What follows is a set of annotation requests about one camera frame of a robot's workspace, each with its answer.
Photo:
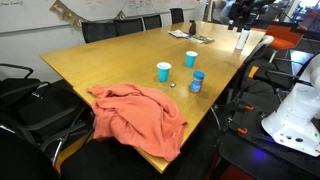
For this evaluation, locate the black chair with orange tag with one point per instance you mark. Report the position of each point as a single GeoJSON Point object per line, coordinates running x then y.
{"type": "Point", "coordinates": [276, 78]}

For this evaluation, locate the white bottle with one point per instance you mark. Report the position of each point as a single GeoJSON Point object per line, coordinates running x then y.
{"type": "Point", "coordinates": [242, 40]}

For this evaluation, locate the black mesh office chair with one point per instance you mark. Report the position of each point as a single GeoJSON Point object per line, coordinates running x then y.
{"type": "Point", "coordinates": [152, 21]}
{"type": "Point", "coordinates": [98, 31]}
{"type": "Point", "coordinates": [129, 26]}
{"type": "Point", "coordinates": [177, 15]}

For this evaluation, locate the blue plastic cup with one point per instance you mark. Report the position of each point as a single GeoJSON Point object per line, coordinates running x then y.
{"type": "Point", "coordinates": [163, 73]}
{"type": "Point", "coordinates": [191, 60]}

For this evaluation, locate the grey armchair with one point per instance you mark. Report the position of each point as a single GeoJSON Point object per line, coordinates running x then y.
{"type": "Point", "coordinates": [217, 11]}

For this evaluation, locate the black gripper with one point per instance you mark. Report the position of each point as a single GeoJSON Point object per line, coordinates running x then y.
{"type": "Point", "coordinates": [246, 10]}

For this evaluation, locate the black robot cart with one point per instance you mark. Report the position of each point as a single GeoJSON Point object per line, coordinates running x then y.
{"type": "Point", "coordinates": [253, 146]}

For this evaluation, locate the colourful magazine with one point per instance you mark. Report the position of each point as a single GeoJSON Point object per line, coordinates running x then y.
{"type": "Point", "coordinates": [201, 39]}

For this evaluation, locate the black office chair with armrests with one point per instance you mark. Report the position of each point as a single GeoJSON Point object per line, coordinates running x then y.
{"type": "Point", "coordinates": [16, 87]}
{"type": "Point", "coordinates": [50, 115]}

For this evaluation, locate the jar with blue lid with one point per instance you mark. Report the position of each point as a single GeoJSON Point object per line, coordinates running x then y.
{"type": "Point", "coordinates": [197, 82]}

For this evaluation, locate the whiteboard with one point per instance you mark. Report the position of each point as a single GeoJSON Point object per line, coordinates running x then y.
{"type": "Point", "coordinates": [30, 13]}

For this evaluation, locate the orange chair with white legs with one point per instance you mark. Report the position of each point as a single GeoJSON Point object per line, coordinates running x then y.
{"type": "Point", "coordinates": [281, 36]}

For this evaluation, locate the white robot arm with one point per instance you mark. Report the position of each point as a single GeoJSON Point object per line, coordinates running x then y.
{"type": "Point", "coordinates": [293, 113]}

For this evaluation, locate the black chair backrest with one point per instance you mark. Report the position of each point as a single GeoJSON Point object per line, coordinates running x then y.
{"type": "Point", "coordinates": [20, 156]}

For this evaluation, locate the white paper sheet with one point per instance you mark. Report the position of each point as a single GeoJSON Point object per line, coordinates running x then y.
{"type": "Point", "coordinates": [177, 33]}

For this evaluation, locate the brown bottle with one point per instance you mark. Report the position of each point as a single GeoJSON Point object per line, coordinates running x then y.
{"type": "Point", "coordinates": [192, 28]}

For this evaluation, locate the orange cloth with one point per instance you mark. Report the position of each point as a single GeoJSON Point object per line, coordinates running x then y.
{"type": "Point", "coordinates": [140, 116]}

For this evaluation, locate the paper bunting banner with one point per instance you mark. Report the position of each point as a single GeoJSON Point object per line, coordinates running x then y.
{"type": "Point", "coordinates": [68, 15]}

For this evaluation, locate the sweet white green wrapper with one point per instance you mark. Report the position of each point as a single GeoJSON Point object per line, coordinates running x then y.
{"type": "Point", "coordinates": [172, 85]}

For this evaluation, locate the white backed chair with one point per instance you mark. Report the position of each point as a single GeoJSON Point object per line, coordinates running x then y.
{"type": "Point", "coordinates": [264, 45]}

